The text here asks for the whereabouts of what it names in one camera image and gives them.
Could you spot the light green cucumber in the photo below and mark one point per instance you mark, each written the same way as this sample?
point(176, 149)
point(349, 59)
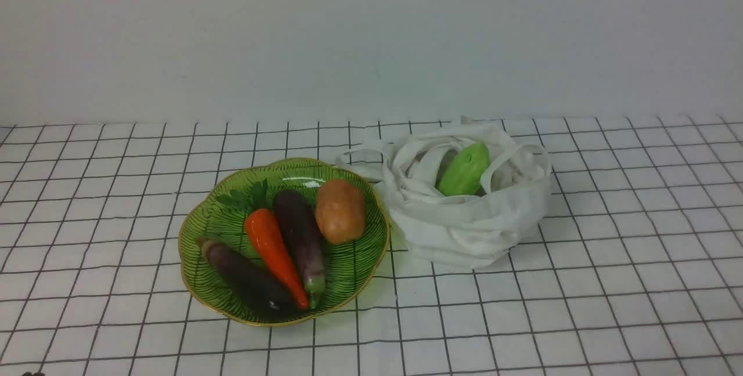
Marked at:
point(463, 174)

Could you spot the dark purple eggplant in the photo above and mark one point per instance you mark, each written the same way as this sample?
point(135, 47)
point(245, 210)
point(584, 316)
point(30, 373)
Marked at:
point(255, 286)
point(300, 232)

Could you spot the white cloth bag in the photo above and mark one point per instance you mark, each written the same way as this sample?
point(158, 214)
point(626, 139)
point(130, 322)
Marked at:
point(463, 231)

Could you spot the dark purple eggplant left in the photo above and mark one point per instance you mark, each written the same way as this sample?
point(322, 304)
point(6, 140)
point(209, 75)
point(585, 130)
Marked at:
point(255, 286)

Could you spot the brown potato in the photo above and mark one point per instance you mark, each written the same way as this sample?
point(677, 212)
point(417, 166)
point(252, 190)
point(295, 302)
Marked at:
point(340, 211)

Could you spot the orange carrot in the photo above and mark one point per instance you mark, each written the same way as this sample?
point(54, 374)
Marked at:
point(264, 234)

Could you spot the green glass leaf plate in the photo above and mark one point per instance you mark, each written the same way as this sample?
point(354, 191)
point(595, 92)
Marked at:
point(348, 267)

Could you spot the dark purple eggplant right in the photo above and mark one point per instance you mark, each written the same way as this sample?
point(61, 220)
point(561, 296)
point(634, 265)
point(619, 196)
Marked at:
point(300, 232)

